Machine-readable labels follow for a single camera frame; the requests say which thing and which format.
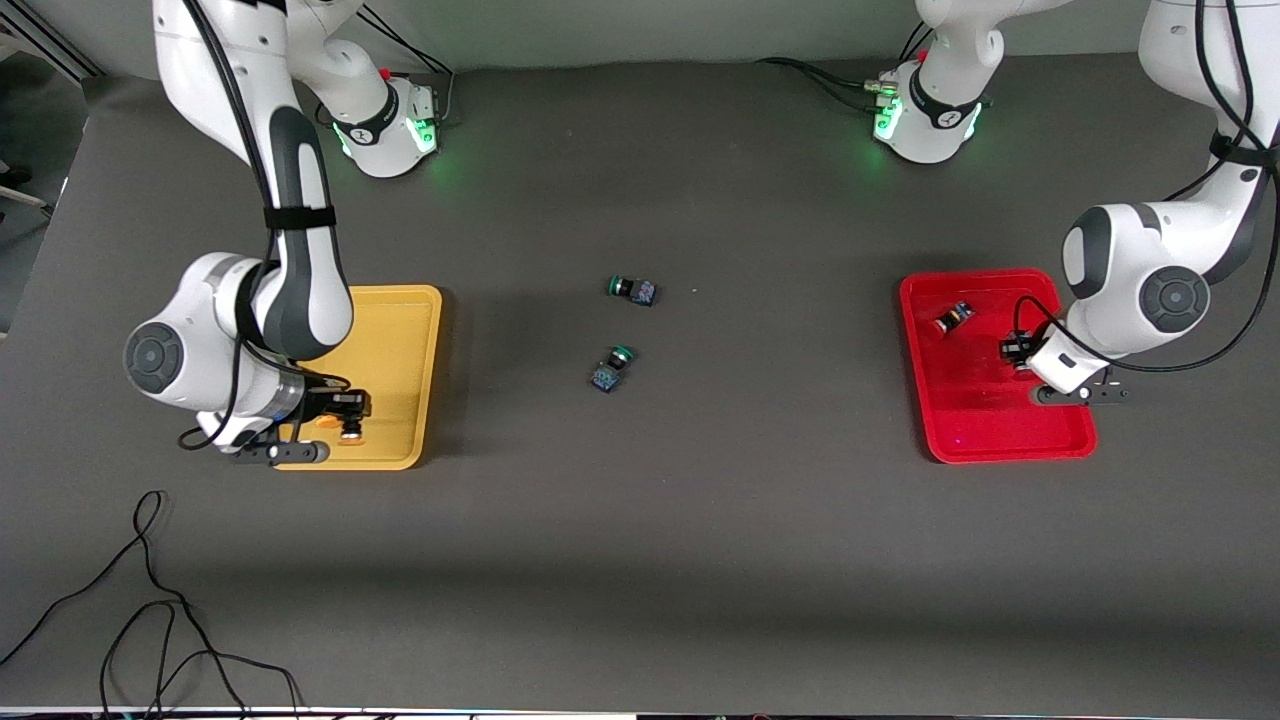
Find thin black loose cable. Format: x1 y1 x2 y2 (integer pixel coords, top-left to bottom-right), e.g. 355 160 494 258
0 489 306 720

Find aluminium frame rail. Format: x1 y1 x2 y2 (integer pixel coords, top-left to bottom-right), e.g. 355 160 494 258
0 15 106 81

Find black right arm base cables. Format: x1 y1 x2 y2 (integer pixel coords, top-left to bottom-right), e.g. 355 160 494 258
360 5 457 129

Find black arm base cables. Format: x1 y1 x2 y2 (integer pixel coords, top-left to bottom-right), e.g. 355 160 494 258
360 5 457 129
755 20 936 113

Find yellow plastic tray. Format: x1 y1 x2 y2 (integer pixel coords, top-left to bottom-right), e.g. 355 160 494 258
265 284 444 472

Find dark grey table mat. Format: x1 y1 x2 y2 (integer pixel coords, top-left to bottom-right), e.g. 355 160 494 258
0 35 1280 717

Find red plastic tray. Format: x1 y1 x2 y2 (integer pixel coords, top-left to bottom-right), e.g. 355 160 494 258
898 267 1099 466

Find black left arm base cables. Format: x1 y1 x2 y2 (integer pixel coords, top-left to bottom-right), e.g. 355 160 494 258
755 20 936 113

